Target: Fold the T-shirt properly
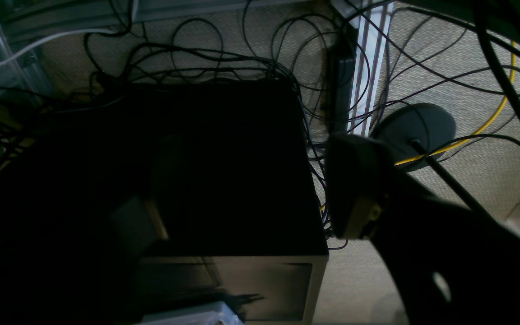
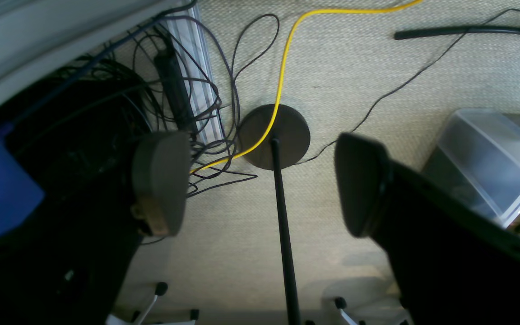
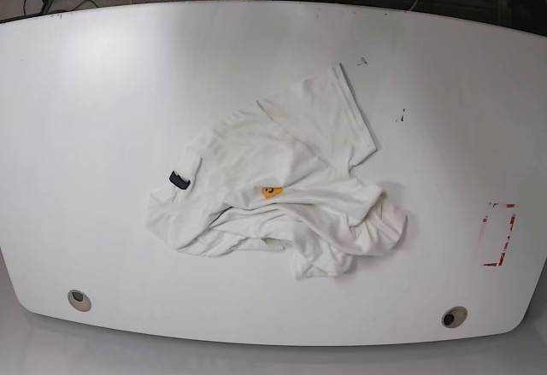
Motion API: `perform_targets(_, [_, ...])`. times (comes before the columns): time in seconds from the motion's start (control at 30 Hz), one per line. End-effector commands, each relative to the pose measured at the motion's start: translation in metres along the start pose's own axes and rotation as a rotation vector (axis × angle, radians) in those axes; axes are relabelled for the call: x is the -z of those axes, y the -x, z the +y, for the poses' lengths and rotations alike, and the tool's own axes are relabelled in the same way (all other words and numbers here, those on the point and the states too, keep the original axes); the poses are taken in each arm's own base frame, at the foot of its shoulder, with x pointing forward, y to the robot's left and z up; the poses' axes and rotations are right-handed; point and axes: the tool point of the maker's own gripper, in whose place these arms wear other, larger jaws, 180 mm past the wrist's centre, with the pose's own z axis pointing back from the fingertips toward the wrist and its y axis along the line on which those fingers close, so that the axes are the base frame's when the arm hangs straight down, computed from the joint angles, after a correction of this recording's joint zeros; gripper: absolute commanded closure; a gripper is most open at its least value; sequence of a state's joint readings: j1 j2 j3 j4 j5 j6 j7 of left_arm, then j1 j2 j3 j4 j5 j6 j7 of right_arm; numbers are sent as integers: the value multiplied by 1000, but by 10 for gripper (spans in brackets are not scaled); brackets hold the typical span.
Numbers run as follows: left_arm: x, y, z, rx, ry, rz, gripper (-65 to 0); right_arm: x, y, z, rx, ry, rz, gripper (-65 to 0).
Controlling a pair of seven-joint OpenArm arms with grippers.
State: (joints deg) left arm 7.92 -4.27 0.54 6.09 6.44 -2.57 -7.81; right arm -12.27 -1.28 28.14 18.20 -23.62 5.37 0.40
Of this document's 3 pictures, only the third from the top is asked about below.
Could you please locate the red tape rectangle marking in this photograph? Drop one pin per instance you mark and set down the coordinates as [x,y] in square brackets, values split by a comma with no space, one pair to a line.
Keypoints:
[495,233]

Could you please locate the left table cable grommet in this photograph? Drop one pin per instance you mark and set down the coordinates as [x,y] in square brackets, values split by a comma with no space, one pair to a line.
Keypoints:
[79,300]

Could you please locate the right table cable grommet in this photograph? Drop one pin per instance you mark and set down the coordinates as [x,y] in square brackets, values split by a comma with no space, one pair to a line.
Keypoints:
[454,317]

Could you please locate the table cable grommet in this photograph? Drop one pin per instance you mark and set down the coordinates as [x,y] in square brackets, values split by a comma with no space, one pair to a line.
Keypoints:
[454,317]
[79,300]

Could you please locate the white T-shirt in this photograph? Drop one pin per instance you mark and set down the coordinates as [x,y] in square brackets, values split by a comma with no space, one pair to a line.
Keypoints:
[277,174]

